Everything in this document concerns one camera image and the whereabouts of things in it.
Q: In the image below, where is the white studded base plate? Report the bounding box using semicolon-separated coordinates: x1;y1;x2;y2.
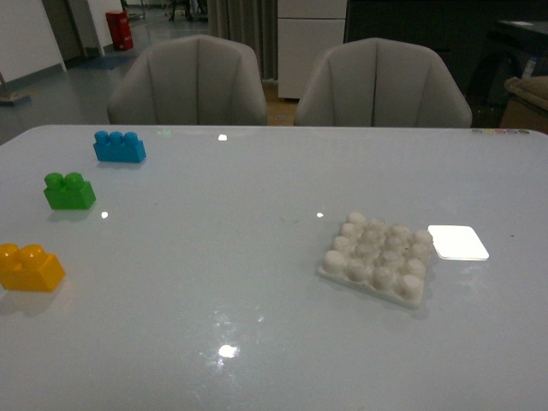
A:
318;211;433;309

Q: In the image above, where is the left grey chair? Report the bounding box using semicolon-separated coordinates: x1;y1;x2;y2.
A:
107;35;268;126

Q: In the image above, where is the right grey chair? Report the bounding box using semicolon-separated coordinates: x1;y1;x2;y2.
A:
295;38;472;128

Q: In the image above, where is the grey chair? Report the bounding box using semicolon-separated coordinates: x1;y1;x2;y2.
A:
107;35;268;126
295;38;472;128

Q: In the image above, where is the white drawer cabinet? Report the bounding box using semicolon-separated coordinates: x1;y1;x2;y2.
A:
277;0;347;99

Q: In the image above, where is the coloured dot sticker strip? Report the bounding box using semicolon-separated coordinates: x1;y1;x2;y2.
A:
472;128;530;134

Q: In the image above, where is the red fire cabinet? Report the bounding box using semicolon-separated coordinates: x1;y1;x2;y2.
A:
105;10;134;51

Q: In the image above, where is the yellow toy block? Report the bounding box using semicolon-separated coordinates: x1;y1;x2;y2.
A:
1;243;65;292

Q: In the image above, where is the grey curtain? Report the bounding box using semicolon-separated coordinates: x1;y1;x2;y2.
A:
208;0;278;80

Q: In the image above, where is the green toy block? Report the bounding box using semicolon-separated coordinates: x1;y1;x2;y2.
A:
44;172;96;210

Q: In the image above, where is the blue toy block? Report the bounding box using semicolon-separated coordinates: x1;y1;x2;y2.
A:
93;130;146;164

